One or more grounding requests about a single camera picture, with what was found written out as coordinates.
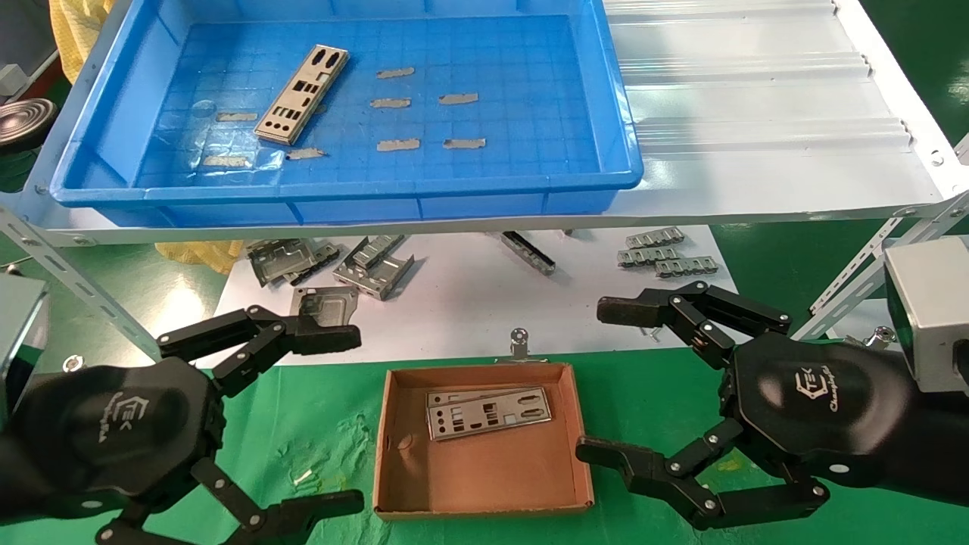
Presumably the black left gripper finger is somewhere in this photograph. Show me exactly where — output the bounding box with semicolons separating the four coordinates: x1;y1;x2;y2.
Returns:
157;306;362;398

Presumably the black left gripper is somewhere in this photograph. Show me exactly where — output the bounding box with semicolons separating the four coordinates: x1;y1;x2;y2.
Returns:
11;358;366;545

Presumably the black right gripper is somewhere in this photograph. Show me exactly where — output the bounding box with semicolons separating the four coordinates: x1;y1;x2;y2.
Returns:
575;282;913;531

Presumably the silver metal I/O shield plate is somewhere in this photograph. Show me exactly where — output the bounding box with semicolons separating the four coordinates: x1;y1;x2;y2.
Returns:
254;45;350;146
426;388;546;411
426;387;554;441

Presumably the brown open cardboard box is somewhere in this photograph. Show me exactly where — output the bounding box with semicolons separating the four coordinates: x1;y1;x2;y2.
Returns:
373;362;595;522

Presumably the blue plastic tray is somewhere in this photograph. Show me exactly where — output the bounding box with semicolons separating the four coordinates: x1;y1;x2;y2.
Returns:
49;0;644;228

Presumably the green table cloth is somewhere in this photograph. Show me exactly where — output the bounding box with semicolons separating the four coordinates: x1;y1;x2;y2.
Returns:
0;344;969;545

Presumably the small notched metal strip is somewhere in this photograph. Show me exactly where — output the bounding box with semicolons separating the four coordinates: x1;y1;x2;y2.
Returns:
656;257;720;279
617;246;678;268
625;229;686;249

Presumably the yellow cloth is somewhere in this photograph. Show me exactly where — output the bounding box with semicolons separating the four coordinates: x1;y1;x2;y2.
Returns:
49;0;114;84
155;240;245;275

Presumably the white flat board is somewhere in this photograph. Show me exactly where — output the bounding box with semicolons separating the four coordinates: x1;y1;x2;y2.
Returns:
213;225;746;368

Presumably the long grey metal bar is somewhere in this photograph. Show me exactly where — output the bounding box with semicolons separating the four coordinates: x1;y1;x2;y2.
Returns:
496;231;556;275

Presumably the white perforated rack brace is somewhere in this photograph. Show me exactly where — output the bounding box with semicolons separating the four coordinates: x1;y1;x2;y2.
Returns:
791;189;969;341
0;204;164;357

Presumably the white metal rack shelf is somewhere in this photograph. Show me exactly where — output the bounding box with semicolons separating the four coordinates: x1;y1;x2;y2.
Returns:
0;0;969;247

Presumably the round black silver disc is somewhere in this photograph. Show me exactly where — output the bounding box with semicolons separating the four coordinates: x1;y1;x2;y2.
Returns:
0;98;58;152

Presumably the grey stamped metal bracket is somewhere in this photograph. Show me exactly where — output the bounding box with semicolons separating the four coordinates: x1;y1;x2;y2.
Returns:
246;238;341;288
333;235;416;301
290;286;359;330

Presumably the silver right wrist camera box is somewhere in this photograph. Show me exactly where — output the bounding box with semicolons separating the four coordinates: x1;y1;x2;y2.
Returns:
884;236;969;394

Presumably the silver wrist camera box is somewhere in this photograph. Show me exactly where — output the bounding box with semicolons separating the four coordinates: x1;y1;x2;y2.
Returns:
884;236;969;394
0;274;50;425

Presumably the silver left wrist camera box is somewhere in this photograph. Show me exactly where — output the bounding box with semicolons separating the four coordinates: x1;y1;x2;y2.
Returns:
0;274;50;425

